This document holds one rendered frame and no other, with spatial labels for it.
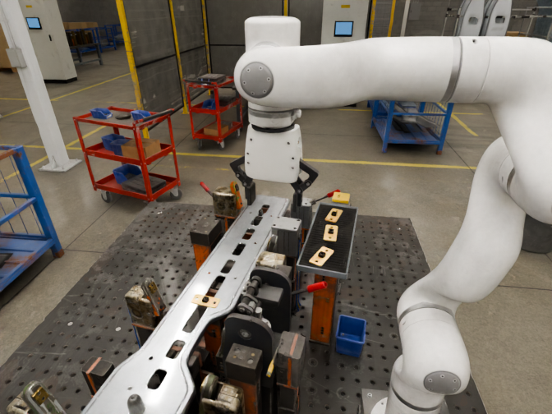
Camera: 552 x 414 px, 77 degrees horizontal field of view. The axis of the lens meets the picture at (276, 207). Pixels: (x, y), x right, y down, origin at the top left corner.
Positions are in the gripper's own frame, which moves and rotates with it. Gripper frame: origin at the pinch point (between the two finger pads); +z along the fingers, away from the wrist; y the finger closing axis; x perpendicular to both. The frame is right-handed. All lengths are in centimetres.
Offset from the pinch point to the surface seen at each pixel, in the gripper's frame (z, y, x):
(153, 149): 83, 178, -205
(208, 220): 42, 42, -49
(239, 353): 32.6, 4.5, 11.5
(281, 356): 37.9, -3.4, 5.8
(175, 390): 45, 19, 17
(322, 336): 70, -9, -29
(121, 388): 45, 32, 20
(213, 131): 117, 198, -369
